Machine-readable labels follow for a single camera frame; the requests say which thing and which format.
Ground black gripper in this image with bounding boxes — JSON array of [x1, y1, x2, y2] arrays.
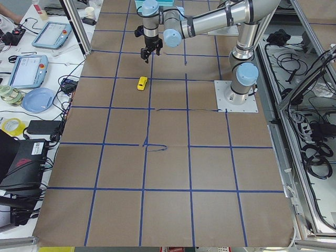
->
[[141, 37, 163, 64]]

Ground yellow toy beetle car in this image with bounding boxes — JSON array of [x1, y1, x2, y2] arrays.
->
[[137, 76, 148, 91]]

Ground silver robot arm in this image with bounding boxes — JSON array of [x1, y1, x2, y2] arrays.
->
[[134, 0, 279, 106]]

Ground white paper cup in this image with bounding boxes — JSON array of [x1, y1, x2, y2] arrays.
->
[[85, 6, 96, 20]]

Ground upper blue teach pendant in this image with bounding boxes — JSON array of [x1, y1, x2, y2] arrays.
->
[[31, 22, 72, 49]]

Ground blue teach pendant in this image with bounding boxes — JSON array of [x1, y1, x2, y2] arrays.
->
[[31, 22, 72, 49], [8, 55, 49, 89]]

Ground blue plastic plate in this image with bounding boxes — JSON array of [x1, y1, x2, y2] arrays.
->
[[22, 88, 55, 113]]

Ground lower blue teach pendant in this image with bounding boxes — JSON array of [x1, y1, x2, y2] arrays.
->
[[8, 55, 49, 89]]

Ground black power adapter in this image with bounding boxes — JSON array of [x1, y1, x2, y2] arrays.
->
[[26, 120, 61, 135]]

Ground green tape rolls stack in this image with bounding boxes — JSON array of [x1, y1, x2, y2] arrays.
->
[[1, 85, 24, 106]]

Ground yellow tape roll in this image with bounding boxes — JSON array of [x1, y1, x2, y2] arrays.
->
[[2, 118, 26, 137]]

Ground black computer box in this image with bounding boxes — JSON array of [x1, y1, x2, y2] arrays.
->
[[1, 137, 47, 192]]

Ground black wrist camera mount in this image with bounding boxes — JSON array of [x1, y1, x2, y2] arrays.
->
[[134, 25, 144, 37]]

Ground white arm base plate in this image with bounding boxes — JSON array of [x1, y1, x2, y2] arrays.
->
[[214, 80, 258, 113], [207, 25, 239, 37]]

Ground aluminium frame post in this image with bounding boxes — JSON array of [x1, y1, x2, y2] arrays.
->
[[59, 0, 92, 56]]

